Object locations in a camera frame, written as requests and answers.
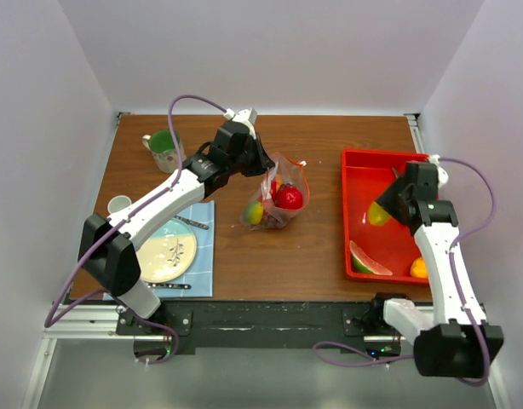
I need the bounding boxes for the yellow star fruit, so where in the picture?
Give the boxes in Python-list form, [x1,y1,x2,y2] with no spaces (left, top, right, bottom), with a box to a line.
[367,201,392,227]

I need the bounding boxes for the orange peach fruit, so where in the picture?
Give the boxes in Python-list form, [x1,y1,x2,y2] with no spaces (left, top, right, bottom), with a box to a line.
[270,176,283,196]

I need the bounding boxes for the clear zip top bag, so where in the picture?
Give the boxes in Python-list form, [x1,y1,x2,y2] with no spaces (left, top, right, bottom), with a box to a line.
[240,153,310,230]

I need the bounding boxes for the yellow green mango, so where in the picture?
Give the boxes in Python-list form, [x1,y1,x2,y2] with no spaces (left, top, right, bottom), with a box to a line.
[243,200,264,225]

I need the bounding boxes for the red pomegranate fruit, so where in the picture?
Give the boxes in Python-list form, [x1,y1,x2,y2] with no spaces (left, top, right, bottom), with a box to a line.
[275,186,303,210]

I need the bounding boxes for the purple grape bunch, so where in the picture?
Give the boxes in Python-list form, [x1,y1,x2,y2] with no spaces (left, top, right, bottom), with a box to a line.
[262,214,282,228]

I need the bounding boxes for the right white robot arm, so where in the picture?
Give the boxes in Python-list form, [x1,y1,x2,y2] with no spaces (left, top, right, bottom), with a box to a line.
[368,155,504,387]

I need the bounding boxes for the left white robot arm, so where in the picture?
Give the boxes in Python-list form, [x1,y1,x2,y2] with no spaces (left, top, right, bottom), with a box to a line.
[78,110,274,334]

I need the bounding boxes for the red plastic tray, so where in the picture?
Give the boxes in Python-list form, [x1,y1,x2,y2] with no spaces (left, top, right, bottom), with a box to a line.
[341,148,428,286]

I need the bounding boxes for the watermelon slice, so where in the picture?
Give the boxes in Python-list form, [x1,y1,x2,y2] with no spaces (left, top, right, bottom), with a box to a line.
[349,240,393,276]

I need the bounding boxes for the green floral mug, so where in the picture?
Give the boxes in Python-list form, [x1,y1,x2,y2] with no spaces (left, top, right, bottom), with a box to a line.
[141,130,186,174]

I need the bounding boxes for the metal spoon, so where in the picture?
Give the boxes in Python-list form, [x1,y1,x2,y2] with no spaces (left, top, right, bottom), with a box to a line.
[175,216,210,230]

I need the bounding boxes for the cream ceramic plate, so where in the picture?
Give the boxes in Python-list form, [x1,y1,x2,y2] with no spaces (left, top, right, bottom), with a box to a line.
[136,218,198,284]

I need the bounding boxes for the small white cup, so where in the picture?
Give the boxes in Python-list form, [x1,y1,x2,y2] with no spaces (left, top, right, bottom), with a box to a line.
[106,195,132,214]

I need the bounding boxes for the blue placemat cloth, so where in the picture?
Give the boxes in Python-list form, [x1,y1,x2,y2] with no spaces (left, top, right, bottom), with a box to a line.
[151,201,215,298]

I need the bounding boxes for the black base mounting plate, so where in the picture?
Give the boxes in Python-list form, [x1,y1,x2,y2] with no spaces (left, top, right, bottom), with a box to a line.
[116,300,418,357]

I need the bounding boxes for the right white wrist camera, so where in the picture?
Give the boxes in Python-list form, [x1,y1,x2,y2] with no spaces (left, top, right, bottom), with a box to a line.
[428,154,449,188]

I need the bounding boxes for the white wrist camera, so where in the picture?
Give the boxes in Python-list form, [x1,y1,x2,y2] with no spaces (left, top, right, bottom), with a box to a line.
[428,154,449,188]
[223,107,257,128]

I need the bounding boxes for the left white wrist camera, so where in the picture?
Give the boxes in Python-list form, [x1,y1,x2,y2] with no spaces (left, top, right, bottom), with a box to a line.
[223,107,257,128]

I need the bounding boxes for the black handled knife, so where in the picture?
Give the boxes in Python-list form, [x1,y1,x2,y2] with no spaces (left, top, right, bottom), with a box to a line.
[147,283,192,290]

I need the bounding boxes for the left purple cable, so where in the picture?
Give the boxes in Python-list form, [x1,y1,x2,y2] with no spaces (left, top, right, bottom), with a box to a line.
[43,94,233,366]

